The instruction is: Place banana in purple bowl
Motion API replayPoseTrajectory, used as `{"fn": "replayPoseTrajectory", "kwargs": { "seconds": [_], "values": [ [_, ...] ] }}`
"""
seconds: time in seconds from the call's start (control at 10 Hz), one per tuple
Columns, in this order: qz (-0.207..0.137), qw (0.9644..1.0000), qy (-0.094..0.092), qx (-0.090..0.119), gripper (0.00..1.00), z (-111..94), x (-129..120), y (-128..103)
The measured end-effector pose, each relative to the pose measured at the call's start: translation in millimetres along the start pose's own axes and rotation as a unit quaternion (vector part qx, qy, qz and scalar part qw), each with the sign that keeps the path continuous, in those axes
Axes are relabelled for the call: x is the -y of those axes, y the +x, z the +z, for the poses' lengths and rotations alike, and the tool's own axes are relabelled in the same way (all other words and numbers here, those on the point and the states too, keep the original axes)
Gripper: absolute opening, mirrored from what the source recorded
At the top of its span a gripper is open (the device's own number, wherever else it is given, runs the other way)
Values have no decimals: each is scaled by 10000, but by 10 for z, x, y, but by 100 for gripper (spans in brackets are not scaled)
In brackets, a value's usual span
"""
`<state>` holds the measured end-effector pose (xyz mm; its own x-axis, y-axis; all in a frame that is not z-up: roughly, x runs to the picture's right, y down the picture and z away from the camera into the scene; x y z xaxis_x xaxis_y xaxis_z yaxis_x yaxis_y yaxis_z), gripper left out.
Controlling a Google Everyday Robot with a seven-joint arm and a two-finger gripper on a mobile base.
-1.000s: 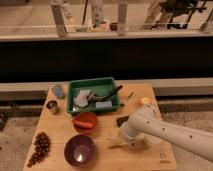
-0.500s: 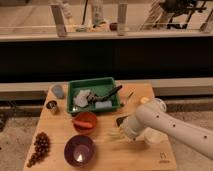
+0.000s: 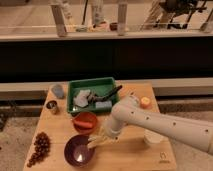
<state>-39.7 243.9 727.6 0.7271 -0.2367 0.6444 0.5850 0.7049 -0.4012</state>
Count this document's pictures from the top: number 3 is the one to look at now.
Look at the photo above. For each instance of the light blue block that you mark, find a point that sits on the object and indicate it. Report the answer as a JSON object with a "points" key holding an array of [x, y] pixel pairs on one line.
{"points": [[106, 104]]}

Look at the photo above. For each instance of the white crumpled cloth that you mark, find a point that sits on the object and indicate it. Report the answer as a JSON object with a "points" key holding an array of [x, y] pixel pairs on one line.
{"points": [[81, 99]]}

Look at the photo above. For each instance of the orange carrot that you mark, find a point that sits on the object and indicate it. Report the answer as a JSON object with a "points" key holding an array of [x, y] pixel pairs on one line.
{"points": [[83, 124]]}

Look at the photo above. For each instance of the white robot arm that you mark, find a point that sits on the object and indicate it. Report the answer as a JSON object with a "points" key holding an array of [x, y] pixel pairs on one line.
{"points": [[195, 133]]}

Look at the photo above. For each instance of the grey blue cup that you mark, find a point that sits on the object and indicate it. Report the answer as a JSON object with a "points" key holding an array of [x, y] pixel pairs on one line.
{"points": [[57, 90]]}

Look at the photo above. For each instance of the wooden board table mat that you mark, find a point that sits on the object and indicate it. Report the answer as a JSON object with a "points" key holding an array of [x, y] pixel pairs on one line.
{"points": [[128, 153]]}

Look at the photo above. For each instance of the black office chair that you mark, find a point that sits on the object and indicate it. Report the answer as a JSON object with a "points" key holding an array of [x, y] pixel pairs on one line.
{"points": [[180, 7]]}

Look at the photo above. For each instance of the peeled yellow banana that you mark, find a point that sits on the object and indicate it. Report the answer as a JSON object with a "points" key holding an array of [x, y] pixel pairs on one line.
{"points": [[93, 141]]}

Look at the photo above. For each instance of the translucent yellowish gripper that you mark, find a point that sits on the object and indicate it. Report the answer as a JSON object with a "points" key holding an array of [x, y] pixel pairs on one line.
{"points": [[104, 136]]}

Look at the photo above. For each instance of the green plastic tray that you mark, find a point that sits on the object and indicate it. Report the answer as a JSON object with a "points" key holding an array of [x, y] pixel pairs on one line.
{"points": [[99, 86]]}

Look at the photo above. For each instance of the red bowl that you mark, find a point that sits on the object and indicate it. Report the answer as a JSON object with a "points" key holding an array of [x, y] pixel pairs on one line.
{"points": [[85, 117]]}

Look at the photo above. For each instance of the small metal cup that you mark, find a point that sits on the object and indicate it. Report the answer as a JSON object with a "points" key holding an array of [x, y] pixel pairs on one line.
{"points": [[52, 106]]}

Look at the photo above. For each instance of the purple bowl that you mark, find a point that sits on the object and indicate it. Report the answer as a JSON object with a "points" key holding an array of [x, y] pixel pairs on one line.
{"points": [[76, 152]]}

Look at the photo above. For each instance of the white round lidded container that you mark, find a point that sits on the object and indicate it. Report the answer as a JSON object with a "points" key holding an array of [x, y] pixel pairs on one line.
{"points": [[151, 138]]}

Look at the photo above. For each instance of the bunch of dark grapes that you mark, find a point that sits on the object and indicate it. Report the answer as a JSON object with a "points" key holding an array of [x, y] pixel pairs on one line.
{"points": [[41, 147]]}

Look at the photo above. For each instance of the orange round fruit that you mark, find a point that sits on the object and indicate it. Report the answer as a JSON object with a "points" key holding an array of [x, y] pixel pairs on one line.
{"points": [[145, 102]]}

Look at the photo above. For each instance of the black curved tool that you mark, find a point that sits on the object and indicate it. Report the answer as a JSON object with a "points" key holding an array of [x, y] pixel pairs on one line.
{"points": [[95, 98]]}

